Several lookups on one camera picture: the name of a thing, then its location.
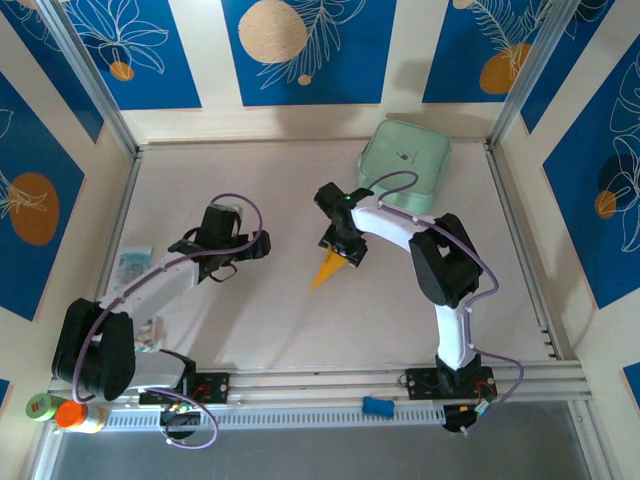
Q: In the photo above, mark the aluminium frame post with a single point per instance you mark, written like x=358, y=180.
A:
x=85, y=75
x=530, y=65

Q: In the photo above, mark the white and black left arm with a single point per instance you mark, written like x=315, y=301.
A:
x=95, y=350

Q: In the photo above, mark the blue and white packet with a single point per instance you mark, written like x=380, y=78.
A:
x=132, y=260

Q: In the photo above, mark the aluminium cross rail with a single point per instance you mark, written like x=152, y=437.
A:
x=310, y=382

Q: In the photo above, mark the small green circuit board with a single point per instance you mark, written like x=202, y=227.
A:
x=180, y=408
x=482, y=410

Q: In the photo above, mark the aluminium side rail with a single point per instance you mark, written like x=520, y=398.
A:
x=127, y=200
x=507, y=200

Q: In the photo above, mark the green and white small packet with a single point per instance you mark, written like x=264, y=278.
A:
x=150, y=335

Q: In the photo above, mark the orange cap bottle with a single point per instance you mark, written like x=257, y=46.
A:
x=72, y=415

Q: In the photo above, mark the yellow cloth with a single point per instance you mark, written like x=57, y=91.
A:
x=325, y=275

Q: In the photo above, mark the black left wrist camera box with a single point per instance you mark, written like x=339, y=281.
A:
x=220, y=225

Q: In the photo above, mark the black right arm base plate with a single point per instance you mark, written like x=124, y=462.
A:
x=420, y=382

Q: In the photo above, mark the mint green zip pouch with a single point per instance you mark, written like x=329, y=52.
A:
x=405, y=150

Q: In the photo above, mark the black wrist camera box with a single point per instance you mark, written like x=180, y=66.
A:
x=220, y=225
x=331, y=197

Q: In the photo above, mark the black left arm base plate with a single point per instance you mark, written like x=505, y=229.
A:
x=217, y=387

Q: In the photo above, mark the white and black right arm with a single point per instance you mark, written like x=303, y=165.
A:
x=445, y=260

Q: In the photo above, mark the green tape roll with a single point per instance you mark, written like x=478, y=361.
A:
x=42, y=407

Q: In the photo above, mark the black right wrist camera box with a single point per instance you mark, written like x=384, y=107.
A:
x=331, y=197

